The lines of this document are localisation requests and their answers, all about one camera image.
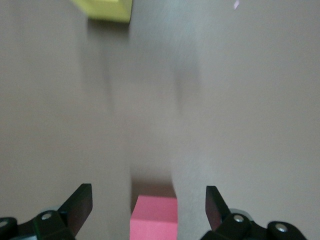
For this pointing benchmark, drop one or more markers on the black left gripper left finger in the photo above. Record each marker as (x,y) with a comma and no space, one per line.
(77,202)

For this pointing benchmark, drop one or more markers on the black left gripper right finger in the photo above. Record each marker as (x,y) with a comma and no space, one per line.
(215,207)

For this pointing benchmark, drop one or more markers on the red foam cube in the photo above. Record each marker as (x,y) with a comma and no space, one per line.
(153,220)

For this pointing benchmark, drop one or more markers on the brown table cover sheet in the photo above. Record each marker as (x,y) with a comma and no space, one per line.
(250,125)

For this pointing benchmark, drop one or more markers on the yellow foam cube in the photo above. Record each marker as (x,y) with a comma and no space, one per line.
(107,10)

